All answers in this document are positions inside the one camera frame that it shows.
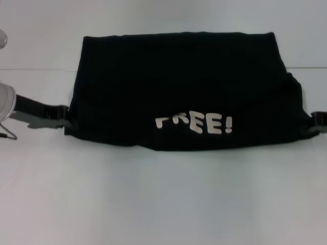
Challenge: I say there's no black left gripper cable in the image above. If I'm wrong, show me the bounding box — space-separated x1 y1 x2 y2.
0 119 18 140

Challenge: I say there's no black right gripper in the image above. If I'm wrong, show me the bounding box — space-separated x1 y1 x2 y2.
309 111 327 134

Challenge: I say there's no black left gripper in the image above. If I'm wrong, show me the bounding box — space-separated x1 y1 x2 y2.
10 93 70 130

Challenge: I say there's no black t-shirt with white print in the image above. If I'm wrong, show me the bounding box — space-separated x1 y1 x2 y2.
63 31 319 153

